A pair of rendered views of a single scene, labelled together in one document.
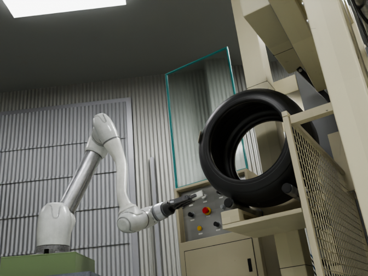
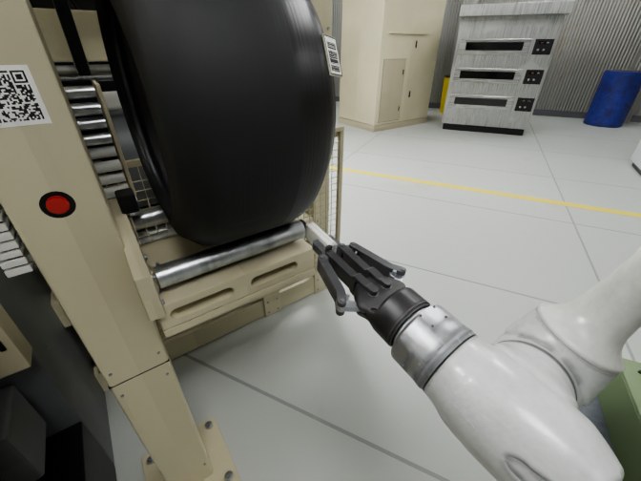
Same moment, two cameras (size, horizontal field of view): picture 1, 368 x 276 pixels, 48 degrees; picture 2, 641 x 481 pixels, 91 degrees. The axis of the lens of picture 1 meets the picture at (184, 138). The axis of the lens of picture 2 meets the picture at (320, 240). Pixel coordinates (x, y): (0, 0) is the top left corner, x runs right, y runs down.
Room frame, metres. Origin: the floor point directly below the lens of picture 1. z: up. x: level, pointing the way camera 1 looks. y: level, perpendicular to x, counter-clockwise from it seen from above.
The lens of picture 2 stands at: (2.44, 0.14, 1.28)
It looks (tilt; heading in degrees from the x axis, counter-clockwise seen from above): 32 degrees down; 204
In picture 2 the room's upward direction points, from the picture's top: straight up
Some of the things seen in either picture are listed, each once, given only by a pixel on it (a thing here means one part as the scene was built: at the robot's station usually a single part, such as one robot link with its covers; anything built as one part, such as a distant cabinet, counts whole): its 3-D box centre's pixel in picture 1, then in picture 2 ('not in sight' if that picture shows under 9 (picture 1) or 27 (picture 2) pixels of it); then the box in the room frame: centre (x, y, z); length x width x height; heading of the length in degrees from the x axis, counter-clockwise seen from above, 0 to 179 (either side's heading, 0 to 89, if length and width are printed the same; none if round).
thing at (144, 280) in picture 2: (283, 208); (133, 248); (2.09, -0.47, 0.90); 0.40 x 0.03 x 0.10; 60
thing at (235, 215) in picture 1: (246, 222); (238, 275); (2.00, -0.26, 0.84); 0.36 x 0.09 x 0.06; 150
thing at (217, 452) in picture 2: not in sight; (189, 468); (2.16, -0.49, 0.01); 0.27 x 0.27 x 0.02; 60
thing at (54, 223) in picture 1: (54, 225); not in sight; (2.01, 0.68, 0.92); 0.18 x 0.16 x 0.22; 20
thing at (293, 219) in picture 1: (275, 224); (219, 259); (1.93, -0.38, 0.80); 0.37 x 0.36 x 0.02; 60
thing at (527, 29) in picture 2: not in sight; (495, 73); (-4.13, 0.36, 0.89); 1.40 x 1.07 x 1.79; 91
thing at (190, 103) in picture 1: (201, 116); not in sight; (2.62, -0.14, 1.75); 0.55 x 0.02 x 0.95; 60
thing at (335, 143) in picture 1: (355, 164); (74, 144); (1.93, -0.82, 1.05); 0.20 x 0.15 x 0.30; 150
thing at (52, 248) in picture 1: (51, 252); not in sight; (1.99, 0.68, 0.78); 0.22 x 0.18 x 0.06; 7
